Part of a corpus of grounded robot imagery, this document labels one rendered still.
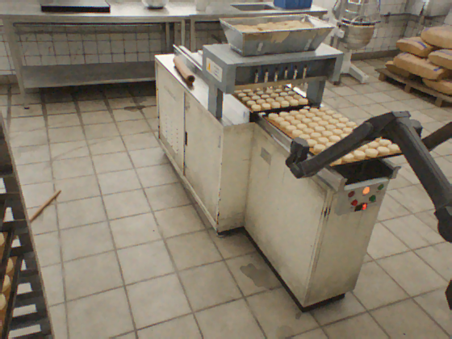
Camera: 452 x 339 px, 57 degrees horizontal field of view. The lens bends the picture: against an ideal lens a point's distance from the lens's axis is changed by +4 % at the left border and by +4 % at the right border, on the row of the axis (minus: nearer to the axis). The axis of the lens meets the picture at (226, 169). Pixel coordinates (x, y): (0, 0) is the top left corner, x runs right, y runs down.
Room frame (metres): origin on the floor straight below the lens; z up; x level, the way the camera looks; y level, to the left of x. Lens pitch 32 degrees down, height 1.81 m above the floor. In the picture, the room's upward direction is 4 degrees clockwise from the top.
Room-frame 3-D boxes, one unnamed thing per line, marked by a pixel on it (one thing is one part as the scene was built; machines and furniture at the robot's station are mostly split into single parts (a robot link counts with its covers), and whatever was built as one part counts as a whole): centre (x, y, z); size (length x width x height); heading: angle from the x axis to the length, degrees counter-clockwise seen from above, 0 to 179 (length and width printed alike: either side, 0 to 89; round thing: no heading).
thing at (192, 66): (2.62, 0.19, 0.88); 1.28 x 0.01 x 0.07; 27
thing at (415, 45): (5.44, -2.44, 0.47); 0.72 x 0.42 x 0.17; 115
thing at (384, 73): (5.19, -2.53, 0.06); 1.20 x 0.80 x 0.11; 27
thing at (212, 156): (2.71, 0.00, 0.42); 1.28 x 0.72 x 0.84; 27
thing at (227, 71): (2.29, -0.22, 1.01); 0.72 x 0.33 x 0.34; 117
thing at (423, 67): (5.10, -2.34, 0.32); 0.72 x 0.42 x 0.17; 29
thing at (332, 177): (2.32, -0.04, 0.87); 2.01 x 0.03 x 0.07; 27
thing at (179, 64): (2.77, 0.35, 0.87); 0.40 x 0.06 x 0.06; 21
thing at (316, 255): (1.84, -0.45, 0.45); 0.70 x 0.34 x 0.90; 27
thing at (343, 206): (1.52, -0.61, 0.77); 0.24 x 0.04 x 0.14; 117
